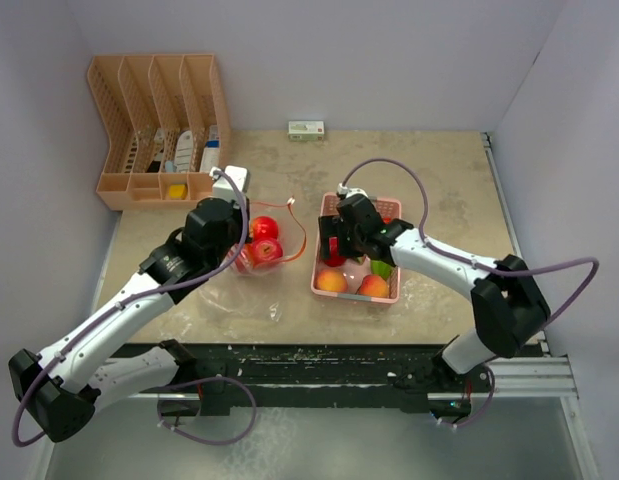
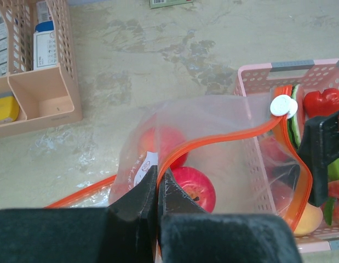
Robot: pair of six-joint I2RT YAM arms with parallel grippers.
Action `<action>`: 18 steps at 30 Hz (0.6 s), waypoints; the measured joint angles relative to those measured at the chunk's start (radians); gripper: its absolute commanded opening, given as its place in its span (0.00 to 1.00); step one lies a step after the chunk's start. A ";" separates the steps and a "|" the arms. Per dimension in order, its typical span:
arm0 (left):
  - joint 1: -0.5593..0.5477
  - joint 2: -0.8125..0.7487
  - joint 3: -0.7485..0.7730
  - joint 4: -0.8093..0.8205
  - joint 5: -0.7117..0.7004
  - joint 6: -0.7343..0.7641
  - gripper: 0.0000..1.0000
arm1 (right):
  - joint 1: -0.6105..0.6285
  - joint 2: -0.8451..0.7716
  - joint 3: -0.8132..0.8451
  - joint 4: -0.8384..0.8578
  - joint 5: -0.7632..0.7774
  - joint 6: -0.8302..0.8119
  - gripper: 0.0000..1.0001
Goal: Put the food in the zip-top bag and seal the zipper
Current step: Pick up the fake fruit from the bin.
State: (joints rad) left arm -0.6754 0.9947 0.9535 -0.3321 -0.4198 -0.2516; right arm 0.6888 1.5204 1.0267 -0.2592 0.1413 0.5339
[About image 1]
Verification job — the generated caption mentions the dark red round fruit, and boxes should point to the dark red round fruit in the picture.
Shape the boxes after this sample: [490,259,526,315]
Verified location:
[323,237,346,268]

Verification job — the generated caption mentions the red apple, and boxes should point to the red apple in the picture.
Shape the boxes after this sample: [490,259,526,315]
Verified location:
[250,215,279,241]
[245,239,284,266]

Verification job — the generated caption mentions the clear orange-zipper top bag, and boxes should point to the clear orange-zipper top bag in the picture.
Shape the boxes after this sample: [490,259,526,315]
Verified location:
[200,196,307,321]

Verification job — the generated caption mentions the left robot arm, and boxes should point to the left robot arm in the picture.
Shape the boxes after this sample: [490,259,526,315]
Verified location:
[8,195,250,448]

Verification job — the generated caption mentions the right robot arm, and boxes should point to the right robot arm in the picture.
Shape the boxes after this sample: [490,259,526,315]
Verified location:
[318,193,550,391]

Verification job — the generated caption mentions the pink perforated plastic basket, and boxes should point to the pink perforated plastic basket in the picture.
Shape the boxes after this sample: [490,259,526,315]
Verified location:
[310,192,403,304]

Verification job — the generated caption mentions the yellow grey stamp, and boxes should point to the yellow grey stamp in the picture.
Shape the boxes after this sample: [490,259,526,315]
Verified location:
[167,184,188,200]

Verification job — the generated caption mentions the blue white box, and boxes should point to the blue white box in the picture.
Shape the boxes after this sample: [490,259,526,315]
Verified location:
[198,140,220,173]

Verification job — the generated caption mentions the white leaflet package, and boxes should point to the white leaflet package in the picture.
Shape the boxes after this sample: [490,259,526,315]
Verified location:
[173,130,194,173]

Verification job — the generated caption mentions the green white small box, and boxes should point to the green white small box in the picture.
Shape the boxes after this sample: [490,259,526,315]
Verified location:
[287,120,325,142]

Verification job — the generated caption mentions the peach plastic file organizer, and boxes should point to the peach plastic file organizer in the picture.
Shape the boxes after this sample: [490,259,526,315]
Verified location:
[87,54,232,211]

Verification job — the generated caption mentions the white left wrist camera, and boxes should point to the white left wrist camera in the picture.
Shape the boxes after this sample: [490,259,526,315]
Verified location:
[209,165,250,202]

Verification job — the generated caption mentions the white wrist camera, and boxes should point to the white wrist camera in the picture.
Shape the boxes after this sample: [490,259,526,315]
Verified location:
[209,165,250,202]
[336,183,368,200]

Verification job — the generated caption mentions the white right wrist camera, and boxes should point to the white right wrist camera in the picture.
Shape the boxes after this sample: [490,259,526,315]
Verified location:
[336,183,368,200]

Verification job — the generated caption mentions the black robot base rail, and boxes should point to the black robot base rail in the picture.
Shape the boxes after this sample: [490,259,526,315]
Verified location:
[151,340,493,418]

